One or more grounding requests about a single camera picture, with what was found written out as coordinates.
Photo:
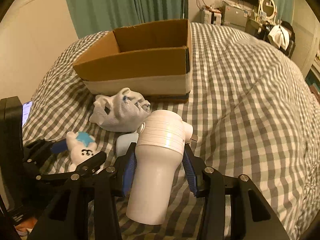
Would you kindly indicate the small grey refrigerator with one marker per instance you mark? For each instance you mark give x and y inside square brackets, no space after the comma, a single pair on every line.
[234,17]

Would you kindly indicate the chair with white garment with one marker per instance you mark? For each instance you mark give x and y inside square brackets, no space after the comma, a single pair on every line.
[282,37]

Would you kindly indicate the white suitcase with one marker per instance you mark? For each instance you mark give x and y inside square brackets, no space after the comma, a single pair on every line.
[211,17]

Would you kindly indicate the wooden vanity desk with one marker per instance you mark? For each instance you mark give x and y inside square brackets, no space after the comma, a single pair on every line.
[257,29]

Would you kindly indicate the grey white checkered duvet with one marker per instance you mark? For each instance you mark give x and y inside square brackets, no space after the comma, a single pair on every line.
[249,106]

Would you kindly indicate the green curtain left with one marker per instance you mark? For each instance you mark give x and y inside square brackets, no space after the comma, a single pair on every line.
[92,16]

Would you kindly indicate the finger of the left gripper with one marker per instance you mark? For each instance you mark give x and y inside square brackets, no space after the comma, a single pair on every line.
[39,151]
[87,168]

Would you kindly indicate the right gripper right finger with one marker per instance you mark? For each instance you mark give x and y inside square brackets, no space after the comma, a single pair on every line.
[251,215]

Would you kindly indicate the white smartphone lit screen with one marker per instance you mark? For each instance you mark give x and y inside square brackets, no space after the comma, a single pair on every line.
[26,111]

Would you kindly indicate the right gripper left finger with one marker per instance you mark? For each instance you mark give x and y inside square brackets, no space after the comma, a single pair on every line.
[66,215]

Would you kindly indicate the white oval vanity mirror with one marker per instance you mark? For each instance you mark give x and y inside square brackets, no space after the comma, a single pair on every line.
[268,8]

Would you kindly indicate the white bunny plush toy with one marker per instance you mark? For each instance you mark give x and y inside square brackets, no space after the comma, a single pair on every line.
[81,147]

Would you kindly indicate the white folded sock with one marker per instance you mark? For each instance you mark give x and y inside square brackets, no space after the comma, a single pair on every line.
[122,112]

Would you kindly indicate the brown cardboard box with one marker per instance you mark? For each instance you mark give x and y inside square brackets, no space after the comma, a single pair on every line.
[154,59]

